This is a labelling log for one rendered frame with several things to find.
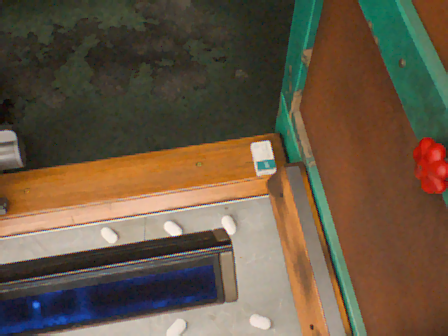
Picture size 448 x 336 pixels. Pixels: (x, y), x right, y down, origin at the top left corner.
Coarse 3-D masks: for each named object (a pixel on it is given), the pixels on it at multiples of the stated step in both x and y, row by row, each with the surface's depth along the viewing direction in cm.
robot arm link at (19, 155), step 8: (0, 128) 80; (8, 128) 80; (16, 128) 82; (0, 136) 79; (8, 136) 79; (16, 136) 80; (0, 144) 79; (8, 144) 79; (16, 144) 80; (0, 152) 79; (8, 152) 79; (16, 152) 79; (24, 152) 84; (0, 160) 79; (8, 160) 80; (16, 160) 80; (24, 160) 83; (0, 168) 80; (8, 168) 81
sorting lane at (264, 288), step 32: (96, 224) 88; (128, 224) 88; (160, 224) 88; (192, 224) 88; (256, 224) 88; (0, 256) 86; (32, 256) 86; (256, 256) 86; (256, 288) 83; (288, 288) 83; (160, 320) 80; (192, 320) 80; (224, 320) 80; (288, 320) 80
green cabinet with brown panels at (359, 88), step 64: (320, 0) 63; (384, 0) 43; (320, 64) 69; (384, 64) 48; (320, 128) 73; (384, 128) 51; (320, 192) 77; (384, 192) 53; (384, 256) 56; (384, 320) 59
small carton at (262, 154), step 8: (256, 144) 91; (264, 144) 91; (256, 152) 90; (264, 152) 90; (272, 152) 90; (256, 160) 89; (264, 160) 89; (272, 160) 89; (256, 168) 90; (264, 168) 89; (272, 168) 89
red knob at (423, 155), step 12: (420, 144) 37; (432, 144) 36; (420, 156) 37; (432, 156) 36; (444, 156) 36; (420, 168) 37; (432, 168) 36; (444, 168) 35; (432, 180) 36; (444, 180) 36; (432, 192) 37
